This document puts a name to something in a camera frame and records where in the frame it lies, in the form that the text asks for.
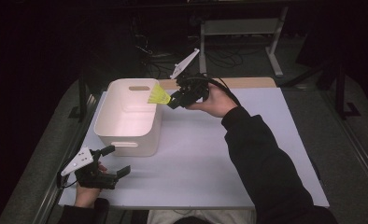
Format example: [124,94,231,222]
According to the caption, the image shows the person's right hand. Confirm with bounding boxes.
[185,82,240,119]

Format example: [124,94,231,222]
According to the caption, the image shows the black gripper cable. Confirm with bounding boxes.
[203,74,243,107]
[56,172,79,190]

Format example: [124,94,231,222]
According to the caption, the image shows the white metal table frame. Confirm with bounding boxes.
[198,6,290,78]

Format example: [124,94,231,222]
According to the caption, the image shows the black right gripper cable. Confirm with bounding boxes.
[203,74,243,107]

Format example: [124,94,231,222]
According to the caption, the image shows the black metal stand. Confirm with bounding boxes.
[333,60,362,121]
[67,70,100,123]

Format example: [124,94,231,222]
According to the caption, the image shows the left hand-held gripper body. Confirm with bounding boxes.
[60,147,120,190]

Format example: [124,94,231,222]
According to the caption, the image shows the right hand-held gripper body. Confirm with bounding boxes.
[169,48,210,108]

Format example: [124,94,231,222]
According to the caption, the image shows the person's left hand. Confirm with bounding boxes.
[74,162,109,209]

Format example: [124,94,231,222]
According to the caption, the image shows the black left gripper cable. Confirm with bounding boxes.
[56,172,79,190]

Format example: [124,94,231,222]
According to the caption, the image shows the yellow shuttlecock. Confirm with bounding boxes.
[147,82,172,105]

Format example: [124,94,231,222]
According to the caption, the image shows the black floor cables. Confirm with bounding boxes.
[131,29,259,80]

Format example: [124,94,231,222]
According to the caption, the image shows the person's lap light trousers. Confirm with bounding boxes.
[146,208,257,224]

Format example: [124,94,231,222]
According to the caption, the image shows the aluminium rail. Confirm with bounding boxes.
[32,92,103,224]
[321,91,368,191]

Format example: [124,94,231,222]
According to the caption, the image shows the white plastic storage bin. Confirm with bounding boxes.
[93,77,163,158]

